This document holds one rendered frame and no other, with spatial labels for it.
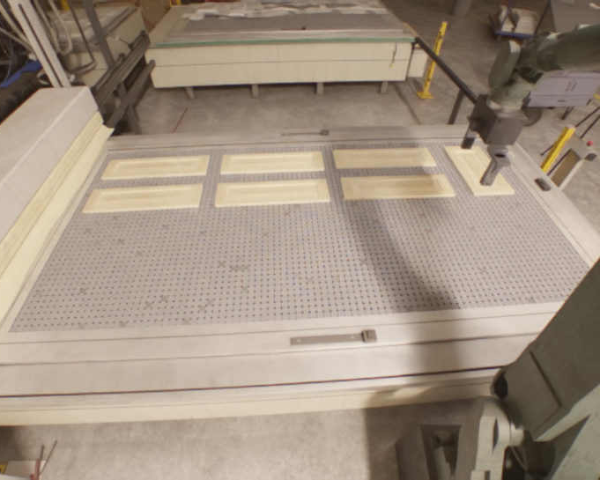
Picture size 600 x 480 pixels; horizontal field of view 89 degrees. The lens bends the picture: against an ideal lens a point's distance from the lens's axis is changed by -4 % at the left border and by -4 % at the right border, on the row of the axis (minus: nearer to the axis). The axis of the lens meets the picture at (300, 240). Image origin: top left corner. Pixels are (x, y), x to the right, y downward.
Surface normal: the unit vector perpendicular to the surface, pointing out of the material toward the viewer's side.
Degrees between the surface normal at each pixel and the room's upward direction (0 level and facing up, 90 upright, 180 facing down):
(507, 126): 90
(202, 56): 90
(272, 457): 0
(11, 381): 0
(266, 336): 0
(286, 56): 90
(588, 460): 65
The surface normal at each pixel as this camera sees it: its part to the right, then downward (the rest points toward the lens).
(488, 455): -0.03, 0.07
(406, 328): 0.00, -0.66
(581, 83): 0.07, 0.75
